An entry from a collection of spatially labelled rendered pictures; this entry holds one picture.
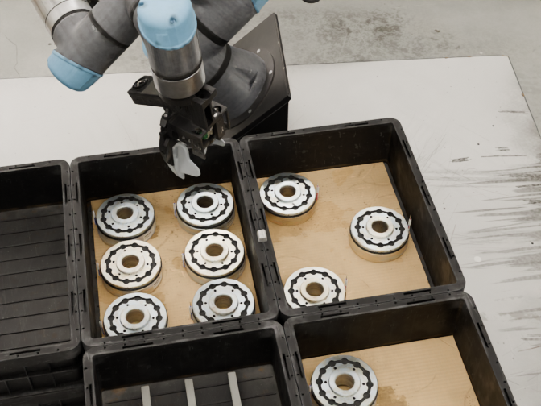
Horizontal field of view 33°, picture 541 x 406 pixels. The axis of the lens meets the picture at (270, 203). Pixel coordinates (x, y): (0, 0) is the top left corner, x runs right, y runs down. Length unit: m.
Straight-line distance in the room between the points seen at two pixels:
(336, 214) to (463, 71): 0.66
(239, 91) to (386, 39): 1.66
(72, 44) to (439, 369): 0.75
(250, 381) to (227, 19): 0.66
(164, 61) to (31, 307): 0.52
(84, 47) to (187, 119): 0.18
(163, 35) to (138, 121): 0.81
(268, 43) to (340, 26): 1.57
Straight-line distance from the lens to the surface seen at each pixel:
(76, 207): 1.57
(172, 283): 1.57
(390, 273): 1.59
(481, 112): 2.10
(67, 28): 1.39
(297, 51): 3.32
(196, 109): 1.35
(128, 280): 1.55
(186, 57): 1.28
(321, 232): 1.64
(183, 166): 1.47
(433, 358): 1.51
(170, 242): 1.63
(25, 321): 1.57
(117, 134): 2.01
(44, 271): 1.63
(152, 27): 1.24
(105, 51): 1.36
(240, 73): 1.80
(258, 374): 1.47
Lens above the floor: 2.09
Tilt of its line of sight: 48 degrees down
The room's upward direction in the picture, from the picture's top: 1 degrees clockwise
